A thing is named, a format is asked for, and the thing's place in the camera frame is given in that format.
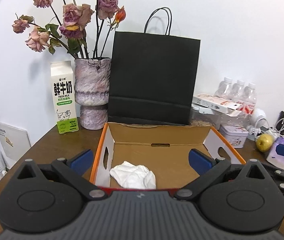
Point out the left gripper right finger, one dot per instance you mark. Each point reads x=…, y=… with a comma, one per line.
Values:
x=211, y=171

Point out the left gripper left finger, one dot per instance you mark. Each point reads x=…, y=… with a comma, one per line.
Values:
x=70, y=172

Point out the purple tissue pack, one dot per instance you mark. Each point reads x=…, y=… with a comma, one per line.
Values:
x=274, y=158

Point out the yellow green apple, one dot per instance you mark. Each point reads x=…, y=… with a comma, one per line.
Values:
x=264, y=142

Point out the small floral tin box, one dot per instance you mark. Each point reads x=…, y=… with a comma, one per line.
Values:
x=235, y=135

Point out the small white desk fan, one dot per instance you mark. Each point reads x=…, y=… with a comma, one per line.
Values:
x=256, y=121

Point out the orange cardboard fruit box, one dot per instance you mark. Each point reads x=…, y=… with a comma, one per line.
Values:
x=164, y=150

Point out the clear plastic food container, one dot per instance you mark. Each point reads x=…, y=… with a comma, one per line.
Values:
x=204, y=117

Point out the crumpled white cloth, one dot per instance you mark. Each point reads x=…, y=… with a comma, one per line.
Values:
x=130, y=176

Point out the flat white orange box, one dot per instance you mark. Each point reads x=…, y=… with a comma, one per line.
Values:
x=220, y=105

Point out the right clear water bottle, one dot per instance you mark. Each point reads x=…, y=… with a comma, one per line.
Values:
x=249, y=98

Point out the clear water bottle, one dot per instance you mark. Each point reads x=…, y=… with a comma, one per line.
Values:
x=249, y=98
x=237, y=90
x=224, y=88

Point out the left clear water bottle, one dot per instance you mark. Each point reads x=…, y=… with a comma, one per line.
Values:
x=224, y=88

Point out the middle clear water bottle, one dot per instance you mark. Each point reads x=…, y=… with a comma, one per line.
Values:
x=237, y=90

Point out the white green milk carton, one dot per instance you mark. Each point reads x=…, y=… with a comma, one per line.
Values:
x=63, y=94

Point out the pink textured ceramic vase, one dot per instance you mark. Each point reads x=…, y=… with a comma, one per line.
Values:
x=92, y=91

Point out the black paper shopping bag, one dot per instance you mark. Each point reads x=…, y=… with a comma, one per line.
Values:
x=152, y=77

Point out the dried pink rose bouquet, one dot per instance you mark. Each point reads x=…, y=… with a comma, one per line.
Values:
x=70, y=30

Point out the white booklet against wall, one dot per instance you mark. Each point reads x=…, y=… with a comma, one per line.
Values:
x=15, y=141

